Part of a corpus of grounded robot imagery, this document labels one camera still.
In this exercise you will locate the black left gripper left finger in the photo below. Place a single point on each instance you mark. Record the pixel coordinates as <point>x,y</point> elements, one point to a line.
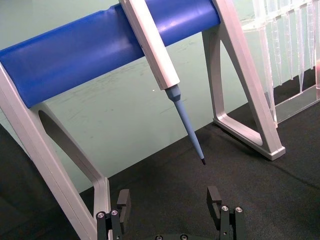
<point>124,200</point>

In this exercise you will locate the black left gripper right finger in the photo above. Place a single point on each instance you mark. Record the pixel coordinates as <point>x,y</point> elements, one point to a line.
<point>213,197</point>

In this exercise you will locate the black table cloth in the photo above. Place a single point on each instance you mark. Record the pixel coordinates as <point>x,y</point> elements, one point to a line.
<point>250,187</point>

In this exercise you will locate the clear acrylic tip rack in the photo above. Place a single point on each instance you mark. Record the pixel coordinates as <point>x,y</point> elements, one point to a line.
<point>295,105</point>

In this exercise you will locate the silver stand with blue bar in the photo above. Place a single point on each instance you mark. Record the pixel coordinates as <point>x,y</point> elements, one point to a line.
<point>75,62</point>

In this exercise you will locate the white pipette with blue shaft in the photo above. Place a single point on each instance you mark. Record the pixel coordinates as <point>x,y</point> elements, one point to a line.
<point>155,50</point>

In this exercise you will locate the clear pipette tip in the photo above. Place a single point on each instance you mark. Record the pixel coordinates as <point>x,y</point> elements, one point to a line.
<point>311,37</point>
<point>277,50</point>
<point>301,50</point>

